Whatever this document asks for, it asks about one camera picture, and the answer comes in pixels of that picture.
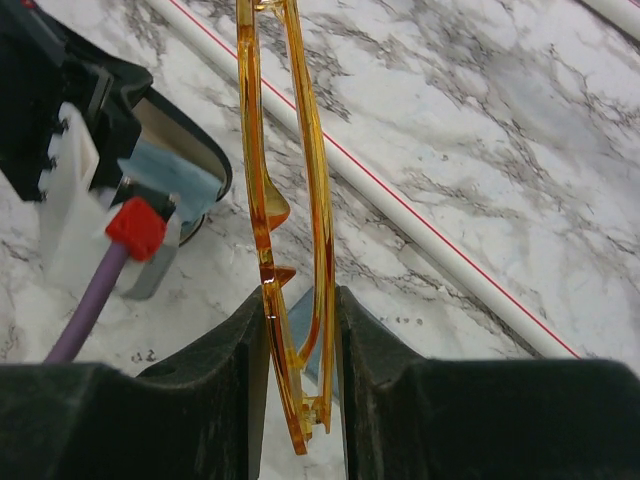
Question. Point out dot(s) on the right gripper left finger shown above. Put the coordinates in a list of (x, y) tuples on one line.
[(198, 414)]

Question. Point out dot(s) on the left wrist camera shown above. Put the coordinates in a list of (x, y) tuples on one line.
[(72, 219)]

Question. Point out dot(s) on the white PVC pipe rack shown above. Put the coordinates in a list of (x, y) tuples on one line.
[(485, 157)]

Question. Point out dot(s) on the black glasses case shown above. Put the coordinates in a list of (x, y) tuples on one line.
[(164, 125)]

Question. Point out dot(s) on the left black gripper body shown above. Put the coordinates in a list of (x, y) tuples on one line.
[(45, 64)]

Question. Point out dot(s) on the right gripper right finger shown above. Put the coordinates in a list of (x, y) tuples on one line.
[(405, 416)]

